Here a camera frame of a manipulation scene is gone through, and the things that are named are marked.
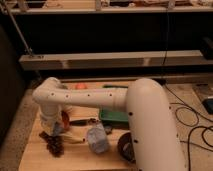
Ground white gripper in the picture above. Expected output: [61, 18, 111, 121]
[40, 114, 62, 133]

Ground blue-grey sponge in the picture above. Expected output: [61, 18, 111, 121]
[52, 122, 64, 136]

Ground red bowl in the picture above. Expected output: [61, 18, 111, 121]
[61, 111, 70, 130]

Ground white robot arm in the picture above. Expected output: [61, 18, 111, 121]
[33, 77, 187, 171]

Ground dark round bowl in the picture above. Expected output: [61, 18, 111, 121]
[117, 132, 135, 163]

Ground white cup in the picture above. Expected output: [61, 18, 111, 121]
[63, 106, 73, 113]

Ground bunch of dark grapes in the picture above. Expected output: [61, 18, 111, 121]
[39, 132, 64, 157]

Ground wooden spoon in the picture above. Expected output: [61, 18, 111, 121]
[61, 133, 85, 144]

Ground blue-grey crumpled cloth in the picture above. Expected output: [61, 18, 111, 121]
[86, 123, 109, 154]

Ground green tray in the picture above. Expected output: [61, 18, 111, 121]
[98, 84, 128, 124]

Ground white upper shelf beam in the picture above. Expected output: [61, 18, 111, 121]
[0, 0, 213, 14]

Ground white shelf beam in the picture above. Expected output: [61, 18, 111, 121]
[0, 0, 213, 14]
[19, 50, 213, 70]

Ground grey metal diagonal rod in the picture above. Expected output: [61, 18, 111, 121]
[0, 0, 44, 59]

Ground white lower shelf beam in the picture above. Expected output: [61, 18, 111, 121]
[19, 50, 213, 70]

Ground dark box on floor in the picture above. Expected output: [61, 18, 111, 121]
[194, 83, 213, 115]

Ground black floor cables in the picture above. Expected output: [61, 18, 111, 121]
[161, 83, 213, 171]

